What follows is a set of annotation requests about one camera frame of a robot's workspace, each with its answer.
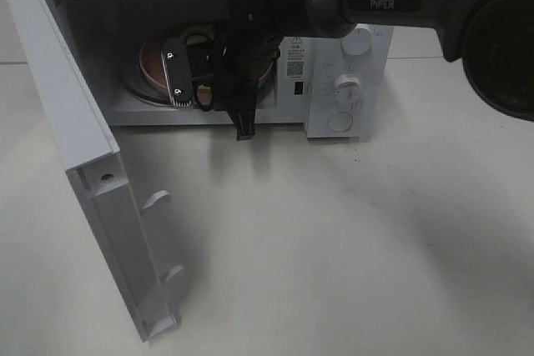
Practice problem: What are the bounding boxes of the white microwave oven body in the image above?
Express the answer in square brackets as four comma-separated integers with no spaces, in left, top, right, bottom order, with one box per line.
[53,0,393,138]

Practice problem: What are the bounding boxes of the white bread sandwich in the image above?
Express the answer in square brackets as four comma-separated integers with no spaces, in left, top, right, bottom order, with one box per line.
[179,24,214,45]

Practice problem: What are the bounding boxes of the pink round plate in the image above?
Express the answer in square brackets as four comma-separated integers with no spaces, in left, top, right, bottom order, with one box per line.
[138,30,276,108]

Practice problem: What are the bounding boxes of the white microwave door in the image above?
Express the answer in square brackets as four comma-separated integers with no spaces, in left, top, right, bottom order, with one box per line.
[8,0,179,342]

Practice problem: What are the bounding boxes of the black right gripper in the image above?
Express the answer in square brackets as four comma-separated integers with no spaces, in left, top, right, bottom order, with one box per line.
[207,26,282,141]

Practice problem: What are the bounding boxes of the glass microwave turntable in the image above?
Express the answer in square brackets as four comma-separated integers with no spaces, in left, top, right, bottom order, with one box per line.
[122,67,276,112]

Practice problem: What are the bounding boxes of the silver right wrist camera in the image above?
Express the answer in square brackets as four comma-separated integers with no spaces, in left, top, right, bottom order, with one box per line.
[161,38,193,108]

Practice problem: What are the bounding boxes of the white round door button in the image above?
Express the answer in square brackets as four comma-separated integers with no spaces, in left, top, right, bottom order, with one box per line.
[327,113,353,133]

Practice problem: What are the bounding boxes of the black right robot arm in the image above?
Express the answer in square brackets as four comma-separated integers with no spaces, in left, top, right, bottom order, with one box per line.
[209,0,533,140]

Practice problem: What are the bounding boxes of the white microwave knob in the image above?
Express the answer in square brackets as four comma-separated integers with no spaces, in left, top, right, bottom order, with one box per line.
[333,74,362,92]
[341,24,374,56]

